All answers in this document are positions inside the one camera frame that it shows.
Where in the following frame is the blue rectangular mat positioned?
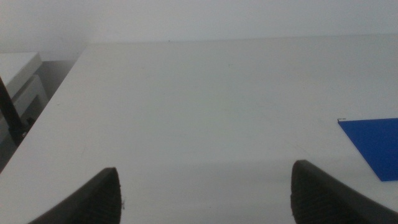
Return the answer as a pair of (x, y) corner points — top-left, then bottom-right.
(337, 117), (398, 182)

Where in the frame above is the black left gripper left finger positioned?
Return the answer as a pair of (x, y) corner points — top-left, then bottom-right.
(27, 167), (123, 224)

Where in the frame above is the white cabinet beside table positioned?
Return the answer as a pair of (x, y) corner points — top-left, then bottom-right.
(0, 52), (49, 146)

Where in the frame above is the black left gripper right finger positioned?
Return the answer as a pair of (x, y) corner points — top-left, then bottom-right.
(290, 159), (398, 224)

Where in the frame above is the black clamp pole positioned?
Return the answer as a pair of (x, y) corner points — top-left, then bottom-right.
(0, 76), (29, 147)

